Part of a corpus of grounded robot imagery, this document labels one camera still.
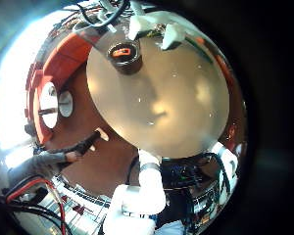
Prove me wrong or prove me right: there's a small round white side table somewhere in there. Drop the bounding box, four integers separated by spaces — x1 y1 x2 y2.
58 90 74 118

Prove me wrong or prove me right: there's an orange tray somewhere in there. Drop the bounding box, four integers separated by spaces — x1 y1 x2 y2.
24 31 101 145

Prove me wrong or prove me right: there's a person in grey sweater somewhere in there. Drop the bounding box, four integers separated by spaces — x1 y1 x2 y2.
8 126 111 188

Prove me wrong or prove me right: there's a black looped cable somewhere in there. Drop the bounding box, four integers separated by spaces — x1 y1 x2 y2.
75 0 131 29

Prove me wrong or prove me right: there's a red cable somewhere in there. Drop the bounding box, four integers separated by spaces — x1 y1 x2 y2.
5 177 67 235

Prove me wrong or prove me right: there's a black thin cable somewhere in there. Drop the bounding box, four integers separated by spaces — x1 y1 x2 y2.
3 201 74 235

